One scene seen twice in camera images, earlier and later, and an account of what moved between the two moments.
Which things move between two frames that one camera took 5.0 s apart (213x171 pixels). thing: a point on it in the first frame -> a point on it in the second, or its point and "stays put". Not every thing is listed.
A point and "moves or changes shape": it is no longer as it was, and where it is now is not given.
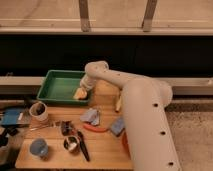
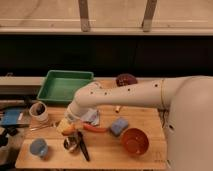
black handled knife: x=83 y=145 stays put
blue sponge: x=118 y=125 stays put
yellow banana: x=118 y=105 stays put
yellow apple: x=82 y=93 moves or changes shape
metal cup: x=72 y=144 stays put
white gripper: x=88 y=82 -> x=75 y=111
